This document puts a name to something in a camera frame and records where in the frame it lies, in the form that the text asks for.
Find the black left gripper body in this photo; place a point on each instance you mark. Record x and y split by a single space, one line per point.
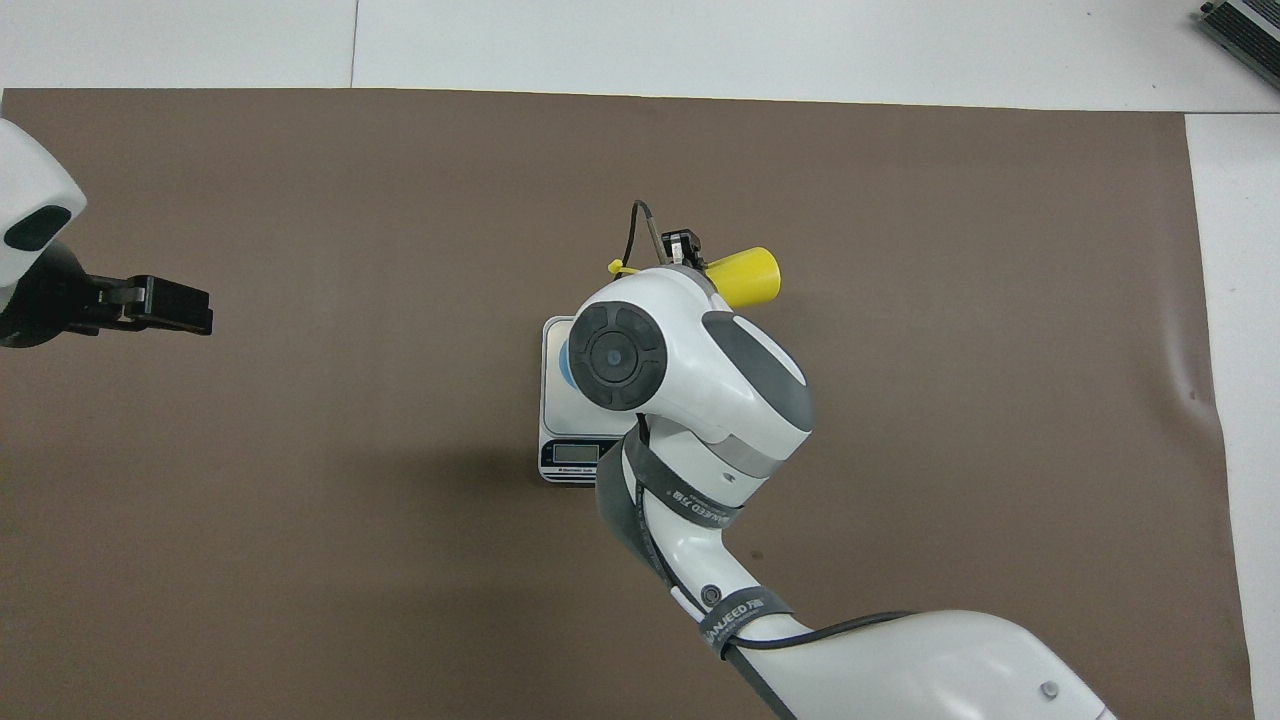
55 300

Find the yellow squeeze bottle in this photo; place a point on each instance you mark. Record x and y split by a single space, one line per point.
745 278

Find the light blue plastic cup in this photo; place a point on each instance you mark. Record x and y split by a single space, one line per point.
565 365

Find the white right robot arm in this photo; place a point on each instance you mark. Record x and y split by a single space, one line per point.
720 400

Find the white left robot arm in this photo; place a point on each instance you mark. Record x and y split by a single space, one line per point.
30 190

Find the silver digital kitchen scale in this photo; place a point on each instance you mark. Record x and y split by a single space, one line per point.
560 420

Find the brown table mat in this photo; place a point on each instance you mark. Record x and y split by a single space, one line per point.
300 550

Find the grey metal device box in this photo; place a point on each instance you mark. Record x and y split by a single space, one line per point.
1245 28

